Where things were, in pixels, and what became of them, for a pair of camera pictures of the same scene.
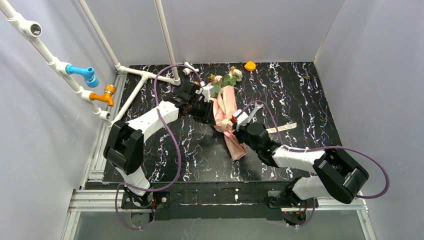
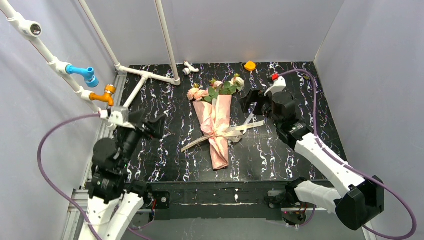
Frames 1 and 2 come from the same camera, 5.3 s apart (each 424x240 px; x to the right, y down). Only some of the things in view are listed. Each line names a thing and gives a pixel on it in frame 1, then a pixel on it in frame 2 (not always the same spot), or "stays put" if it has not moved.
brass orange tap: (109, 91) stays put
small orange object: (250, 66) stays put
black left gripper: (205, 110) → (143, 122)
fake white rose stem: (218, 78) → (216, 86)
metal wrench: (257, 106) stays put
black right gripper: (241, 128) → (257, 103)
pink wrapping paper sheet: (225, 107) → (214, 118)
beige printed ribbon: (225, 124) → (234, 134)
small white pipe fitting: (187, 71) stays put
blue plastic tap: (90, 79) stays put
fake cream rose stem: (230, 79) → (236, 83)
